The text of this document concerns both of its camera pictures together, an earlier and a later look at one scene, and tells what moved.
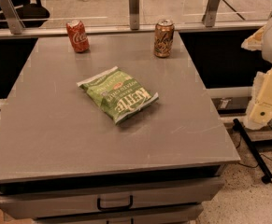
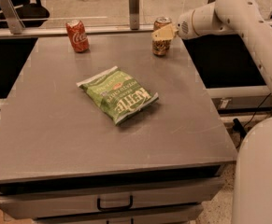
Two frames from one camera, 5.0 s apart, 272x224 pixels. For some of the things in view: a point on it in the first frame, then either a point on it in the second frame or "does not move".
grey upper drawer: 29,200 does not move
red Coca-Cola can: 78,36 does not move
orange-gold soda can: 164,37 does not move
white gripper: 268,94 to 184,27
